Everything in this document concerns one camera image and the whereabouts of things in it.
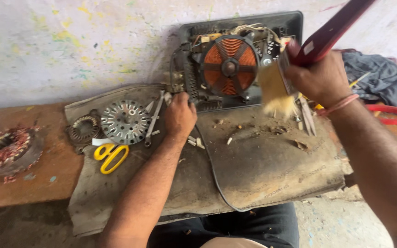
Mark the perforated round metal rotor plate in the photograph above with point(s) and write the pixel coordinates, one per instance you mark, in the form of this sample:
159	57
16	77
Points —
125	121

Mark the steel spanner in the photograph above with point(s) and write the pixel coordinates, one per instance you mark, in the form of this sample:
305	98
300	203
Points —
153	120

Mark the pink wrist thread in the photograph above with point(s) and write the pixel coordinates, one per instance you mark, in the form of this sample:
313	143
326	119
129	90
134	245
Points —
338	105

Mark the person's right fingers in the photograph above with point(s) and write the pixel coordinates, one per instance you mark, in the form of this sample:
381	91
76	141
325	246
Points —
293	65

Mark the copper wound motor stator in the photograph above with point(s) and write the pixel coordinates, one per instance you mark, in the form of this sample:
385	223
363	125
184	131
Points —
7	150

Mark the copper induction coil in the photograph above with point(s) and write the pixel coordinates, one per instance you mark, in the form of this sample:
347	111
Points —
230	66

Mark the person's left hand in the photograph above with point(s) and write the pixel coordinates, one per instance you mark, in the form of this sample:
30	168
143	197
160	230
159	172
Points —
179	115

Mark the dark blue cloth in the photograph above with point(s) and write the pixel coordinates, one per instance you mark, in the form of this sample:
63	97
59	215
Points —
381	81

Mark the person's left fingers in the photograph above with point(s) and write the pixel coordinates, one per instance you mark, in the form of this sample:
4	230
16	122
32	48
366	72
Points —
181	98

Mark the grey sack mat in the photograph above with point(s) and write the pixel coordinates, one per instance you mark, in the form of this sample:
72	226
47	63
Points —
253	165

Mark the person's right hand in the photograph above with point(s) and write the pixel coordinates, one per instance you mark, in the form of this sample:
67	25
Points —
319	81

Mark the black induction cooker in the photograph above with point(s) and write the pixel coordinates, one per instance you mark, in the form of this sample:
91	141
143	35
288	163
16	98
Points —
240	62

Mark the person's black trousers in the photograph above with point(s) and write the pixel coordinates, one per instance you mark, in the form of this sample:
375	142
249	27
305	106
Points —
226	227

